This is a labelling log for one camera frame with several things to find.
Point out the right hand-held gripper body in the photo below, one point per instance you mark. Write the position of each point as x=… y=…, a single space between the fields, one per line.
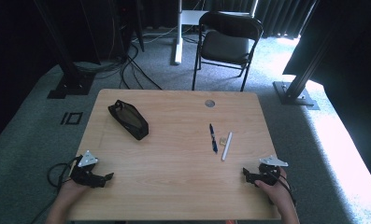
x=268 y=172

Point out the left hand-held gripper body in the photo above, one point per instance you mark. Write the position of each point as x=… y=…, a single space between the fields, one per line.
x=86 y=174

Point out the person's left hand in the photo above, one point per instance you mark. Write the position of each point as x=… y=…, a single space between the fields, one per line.
x=71 y=189

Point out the person's right hand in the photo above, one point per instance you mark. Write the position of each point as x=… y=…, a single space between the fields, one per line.
x=276 y=193

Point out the white pen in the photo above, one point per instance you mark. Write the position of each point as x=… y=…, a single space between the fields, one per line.
x=227 y=146

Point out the small yellowish eraser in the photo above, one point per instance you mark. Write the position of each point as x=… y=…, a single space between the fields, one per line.
x=223 y=141

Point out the blue pen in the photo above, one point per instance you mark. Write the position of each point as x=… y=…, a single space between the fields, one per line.
x=213 y=138

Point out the black floor tape marks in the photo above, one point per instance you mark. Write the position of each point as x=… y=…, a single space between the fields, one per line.
x=71 y=118

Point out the black pencil case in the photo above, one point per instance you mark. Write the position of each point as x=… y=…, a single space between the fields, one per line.
x=128 y=119

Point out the grey round table grommet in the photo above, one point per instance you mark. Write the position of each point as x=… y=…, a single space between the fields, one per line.
x=209 y=103

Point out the black metal stand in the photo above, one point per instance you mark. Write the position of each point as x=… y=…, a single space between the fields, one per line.
x=295 y=90
x=68 y=77

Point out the black folding chair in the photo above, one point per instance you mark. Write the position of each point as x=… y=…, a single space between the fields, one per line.
x=225 y=46

